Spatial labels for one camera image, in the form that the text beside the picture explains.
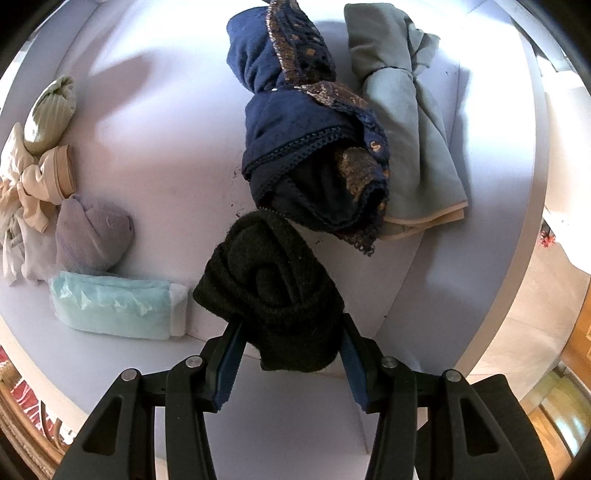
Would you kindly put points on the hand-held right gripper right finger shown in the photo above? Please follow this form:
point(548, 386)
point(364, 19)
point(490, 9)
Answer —
point(358, 378)

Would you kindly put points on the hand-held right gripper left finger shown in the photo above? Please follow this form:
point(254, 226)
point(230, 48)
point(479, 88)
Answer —
point(228, 364)

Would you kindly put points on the black knitted sock roll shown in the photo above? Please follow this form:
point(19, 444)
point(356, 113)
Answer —
point(277, 295)

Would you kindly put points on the teal plastic-wrapped pack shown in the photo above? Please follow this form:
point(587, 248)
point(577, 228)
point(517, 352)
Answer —
point(111, 309)

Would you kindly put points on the lavender sock roll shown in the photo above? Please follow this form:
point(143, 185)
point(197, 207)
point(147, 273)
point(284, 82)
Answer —
point(92, 230)

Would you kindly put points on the white cloth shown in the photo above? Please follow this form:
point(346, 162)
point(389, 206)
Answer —
point(32, 249)

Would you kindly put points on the navy lace garment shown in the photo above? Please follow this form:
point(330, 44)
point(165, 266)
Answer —
point(277, 138)

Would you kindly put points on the grey-green cloth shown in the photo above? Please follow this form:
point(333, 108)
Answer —
point(415, 138)

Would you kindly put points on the white drawer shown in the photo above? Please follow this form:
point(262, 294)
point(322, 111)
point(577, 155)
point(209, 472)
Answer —
point(161, 115)

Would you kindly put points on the beige garment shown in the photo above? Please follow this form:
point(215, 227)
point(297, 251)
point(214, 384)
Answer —
point(37, 180)

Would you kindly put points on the light green ribbed roll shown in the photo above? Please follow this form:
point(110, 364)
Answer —
point(48, 115)

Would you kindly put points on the wooden door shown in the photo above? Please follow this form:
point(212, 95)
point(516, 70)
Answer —
point(579, 341)

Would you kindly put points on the white cabinet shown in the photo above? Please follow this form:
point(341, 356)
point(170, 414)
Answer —
point(570, 194)

